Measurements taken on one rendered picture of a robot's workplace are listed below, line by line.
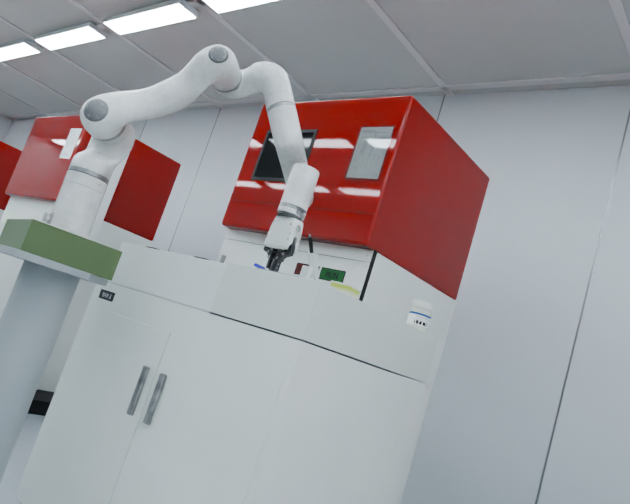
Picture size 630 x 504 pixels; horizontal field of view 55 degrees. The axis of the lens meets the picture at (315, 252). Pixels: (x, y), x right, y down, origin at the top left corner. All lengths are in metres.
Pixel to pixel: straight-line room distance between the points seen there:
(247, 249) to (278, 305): 1.11
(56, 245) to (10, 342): 0.30
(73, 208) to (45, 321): 0.33
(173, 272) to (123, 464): 0.55
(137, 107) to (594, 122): 2.67
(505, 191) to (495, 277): 0.54
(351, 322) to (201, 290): 0.45
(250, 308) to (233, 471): 0.40
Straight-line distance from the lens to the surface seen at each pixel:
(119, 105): 1.91
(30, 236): 1.76
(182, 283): 1.81
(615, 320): 3.37
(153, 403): 1.75
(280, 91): 1.88
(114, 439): 1.88
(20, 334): 1.85
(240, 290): 1.62
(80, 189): 1.88
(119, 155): 1.99
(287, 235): 1.74
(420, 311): 1.91
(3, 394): 1.87
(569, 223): 3.58
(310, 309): 1.44
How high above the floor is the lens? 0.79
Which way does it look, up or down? 10 degrees up
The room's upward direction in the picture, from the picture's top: 18 degrees clockwise
